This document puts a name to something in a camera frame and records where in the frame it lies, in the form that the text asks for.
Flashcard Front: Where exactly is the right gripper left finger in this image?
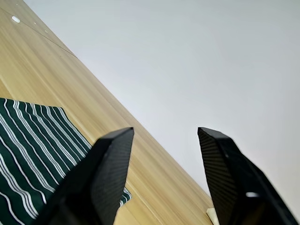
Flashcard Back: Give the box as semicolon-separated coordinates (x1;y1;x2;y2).
35;127;135;225

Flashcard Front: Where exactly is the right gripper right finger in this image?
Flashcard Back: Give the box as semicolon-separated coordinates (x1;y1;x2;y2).
197;127;300;225

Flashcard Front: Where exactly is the green white striped T-shirt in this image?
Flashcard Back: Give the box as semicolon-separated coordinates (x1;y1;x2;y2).
0;97;132;225

